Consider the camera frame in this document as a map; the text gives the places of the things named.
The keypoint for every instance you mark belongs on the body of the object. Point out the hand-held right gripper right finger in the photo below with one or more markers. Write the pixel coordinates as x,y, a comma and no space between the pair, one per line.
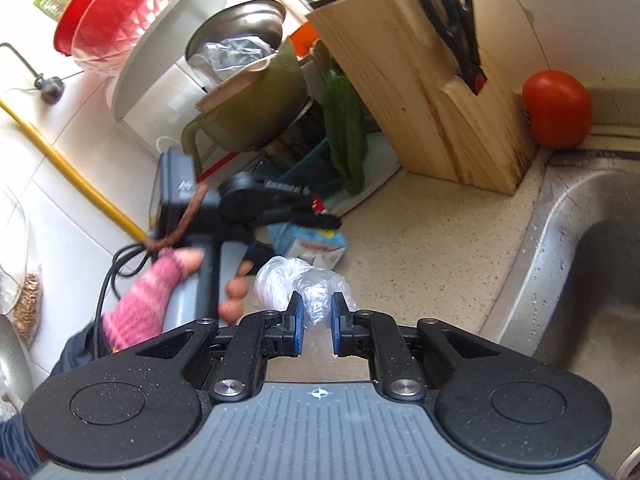
337,325

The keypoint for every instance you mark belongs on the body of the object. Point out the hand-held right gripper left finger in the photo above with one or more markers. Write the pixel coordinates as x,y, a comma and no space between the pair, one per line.
299,325

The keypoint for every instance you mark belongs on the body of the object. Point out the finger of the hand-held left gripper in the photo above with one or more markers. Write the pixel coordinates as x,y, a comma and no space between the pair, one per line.
285,192
300,220

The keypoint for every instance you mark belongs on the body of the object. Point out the light blue carton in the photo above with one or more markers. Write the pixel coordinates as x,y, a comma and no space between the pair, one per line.
310,245

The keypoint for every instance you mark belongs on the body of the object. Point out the clear plastic bag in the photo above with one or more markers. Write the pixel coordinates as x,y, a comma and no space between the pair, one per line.
300,275

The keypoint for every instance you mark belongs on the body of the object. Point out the person's left hand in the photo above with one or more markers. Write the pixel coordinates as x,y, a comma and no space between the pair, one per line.
145,300

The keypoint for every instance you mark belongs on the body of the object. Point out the red chopsticks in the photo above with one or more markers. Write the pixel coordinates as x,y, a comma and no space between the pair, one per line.
215,167

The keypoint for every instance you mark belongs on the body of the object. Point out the green cucumber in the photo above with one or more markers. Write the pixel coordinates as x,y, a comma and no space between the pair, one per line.
345,130

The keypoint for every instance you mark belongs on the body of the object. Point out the beige plastic strainer basket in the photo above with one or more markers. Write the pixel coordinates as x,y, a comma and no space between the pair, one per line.
225,92

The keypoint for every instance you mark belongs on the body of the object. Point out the yellow pipe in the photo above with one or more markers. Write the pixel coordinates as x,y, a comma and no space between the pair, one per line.
75,174

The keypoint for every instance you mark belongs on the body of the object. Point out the crumpled grey plastic bag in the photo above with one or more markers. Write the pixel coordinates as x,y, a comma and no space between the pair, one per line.
225,57

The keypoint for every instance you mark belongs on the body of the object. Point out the orange plastic bowl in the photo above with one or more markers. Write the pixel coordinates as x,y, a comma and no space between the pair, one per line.
300,42

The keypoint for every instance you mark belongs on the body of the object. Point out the white dish rack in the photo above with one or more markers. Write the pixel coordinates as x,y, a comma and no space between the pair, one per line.
165,45

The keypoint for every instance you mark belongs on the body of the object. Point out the wooden knife block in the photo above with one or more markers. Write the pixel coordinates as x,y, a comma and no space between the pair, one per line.
400,85

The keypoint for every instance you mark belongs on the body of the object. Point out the stainless steel bowl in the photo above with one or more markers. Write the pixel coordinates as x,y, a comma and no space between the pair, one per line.
250,20

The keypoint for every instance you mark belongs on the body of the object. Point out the clear bag of grain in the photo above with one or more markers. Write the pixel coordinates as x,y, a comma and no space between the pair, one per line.
27,310

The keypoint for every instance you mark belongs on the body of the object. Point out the red plastic bowl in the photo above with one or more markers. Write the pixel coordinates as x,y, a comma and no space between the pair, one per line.
75,15

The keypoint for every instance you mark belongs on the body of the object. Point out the black scissors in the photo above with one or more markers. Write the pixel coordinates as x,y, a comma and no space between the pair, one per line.
450,25

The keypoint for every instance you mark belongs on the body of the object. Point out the stainless steel sink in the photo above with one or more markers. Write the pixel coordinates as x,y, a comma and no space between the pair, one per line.
590,285

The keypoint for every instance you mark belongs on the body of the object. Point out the red tomato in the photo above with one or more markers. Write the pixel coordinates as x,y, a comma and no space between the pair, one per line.
557,110

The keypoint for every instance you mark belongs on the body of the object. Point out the metal wall hook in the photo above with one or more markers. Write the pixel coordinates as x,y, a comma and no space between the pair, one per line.
50,89

